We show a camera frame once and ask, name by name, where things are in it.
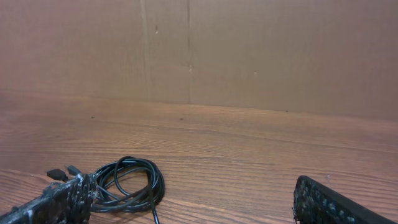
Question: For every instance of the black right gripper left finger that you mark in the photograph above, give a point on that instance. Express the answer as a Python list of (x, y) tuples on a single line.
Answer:
[(68, 202)]

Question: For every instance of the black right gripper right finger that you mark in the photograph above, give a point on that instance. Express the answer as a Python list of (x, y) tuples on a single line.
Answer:
[(315, 203)]

